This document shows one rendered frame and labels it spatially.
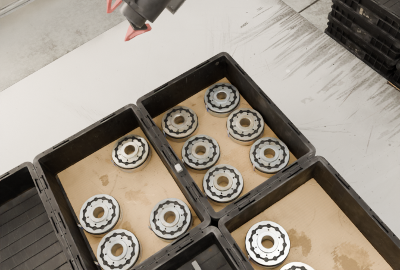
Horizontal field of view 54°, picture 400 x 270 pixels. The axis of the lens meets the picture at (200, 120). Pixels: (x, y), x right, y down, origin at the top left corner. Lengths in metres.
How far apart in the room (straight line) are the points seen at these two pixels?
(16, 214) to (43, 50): 1.68
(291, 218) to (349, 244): 0.14
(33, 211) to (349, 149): 0.91
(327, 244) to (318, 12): 1.82
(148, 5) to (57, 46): 2.16
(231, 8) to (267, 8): 0.14
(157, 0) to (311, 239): 0.68
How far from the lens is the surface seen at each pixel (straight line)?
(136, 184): 1.08
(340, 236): 1.02
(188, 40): 1.50
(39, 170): 1.07
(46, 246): 1.11
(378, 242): 1.00
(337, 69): 1.42
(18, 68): 2.70
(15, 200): 1.19
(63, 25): 2.81
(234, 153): 1.08
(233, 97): 1.13
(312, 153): 0.98
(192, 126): 1.09
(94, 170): 1.13
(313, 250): 1.00
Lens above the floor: 1.80
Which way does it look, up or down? 58 degrees down
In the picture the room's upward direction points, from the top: 11 degrees counter-clockwise
